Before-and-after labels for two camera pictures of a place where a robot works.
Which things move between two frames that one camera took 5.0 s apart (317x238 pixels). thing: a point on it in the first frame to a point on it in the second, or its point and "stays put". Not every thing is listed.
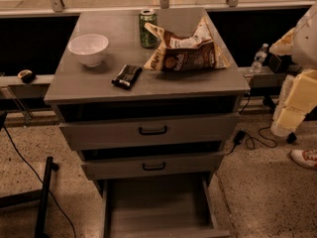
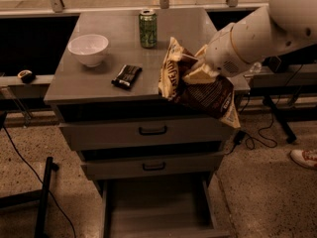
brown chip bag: [174, 54] to [215, 100]
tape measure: [27, 75] stays put
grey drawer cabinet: [147, 96] stays put
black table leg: [290, 137] stays put
